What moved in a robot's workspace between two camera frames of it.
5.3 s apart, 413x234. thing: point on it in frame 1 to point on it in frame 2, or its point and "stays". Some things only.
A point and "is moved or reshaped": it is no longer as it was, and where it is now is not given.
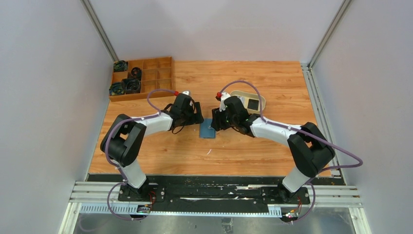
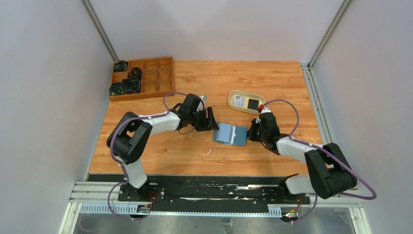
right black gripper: x=218 y=119 to x=256 y=133
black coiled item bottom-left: x=116 y=88 stays
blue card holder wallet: x=205 y=132 is moved or reshaped
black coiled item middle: x=136 y=73 stays
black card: x=253 y=104 stays
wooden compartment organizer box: x=157 y=73 stays
